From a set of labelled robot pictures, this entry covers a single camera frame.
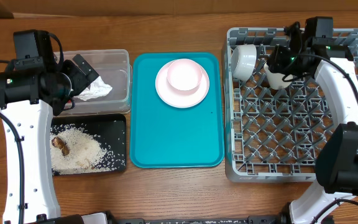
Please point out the grey bowl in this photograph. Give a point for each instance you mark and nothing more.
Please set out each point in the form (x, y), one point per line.
(243, 61)

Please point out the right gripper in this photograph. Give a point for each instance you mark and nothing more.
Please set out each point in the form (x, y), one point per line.
(278, 61)

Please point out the brown food piece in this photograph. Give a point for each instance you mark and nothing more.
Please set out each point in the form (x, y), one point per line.
(61, 145)

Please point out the white napkin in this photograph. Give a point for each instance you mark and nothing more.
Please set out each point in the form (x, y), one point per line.
(97, 89)

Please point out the grey dishwasher rack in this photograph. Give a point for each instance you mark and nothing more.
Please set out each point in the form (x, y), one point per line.
(271, 135)

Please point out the white round plate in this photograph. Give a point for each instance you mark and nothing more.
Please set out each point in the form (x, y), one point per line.
(177, 98)

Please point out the black tray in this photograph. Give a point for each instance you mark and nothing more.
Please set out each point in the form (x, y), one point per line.
(113, 130)

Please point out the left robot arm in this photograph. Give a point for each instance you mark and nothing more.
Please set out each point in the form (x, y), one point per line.
(30, 96)

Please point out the clear plastic bin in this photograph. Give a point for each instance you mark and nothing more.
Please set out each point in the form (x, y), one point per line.
(114, 68)

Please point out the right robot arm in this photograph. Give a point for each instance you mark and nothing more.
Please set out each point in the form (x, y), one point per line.
(336, 167)

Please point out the pink bowl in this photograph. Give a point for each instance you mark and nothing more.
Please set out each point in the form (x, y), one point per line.
(184, 74)

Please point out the white cup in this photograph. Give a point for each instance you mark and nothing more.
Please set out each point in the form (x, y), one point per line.
(277, 81)

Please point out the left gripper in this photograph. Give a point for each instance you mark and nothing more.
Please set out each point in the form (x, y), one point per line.
(82, 80)

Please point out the teal serving tray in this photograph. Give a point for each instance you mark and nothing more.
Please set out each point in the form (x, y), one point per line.
(163, 136)

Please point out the white rice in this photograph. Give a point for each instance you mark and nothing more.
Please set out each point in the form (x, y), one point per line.
(85, 149)

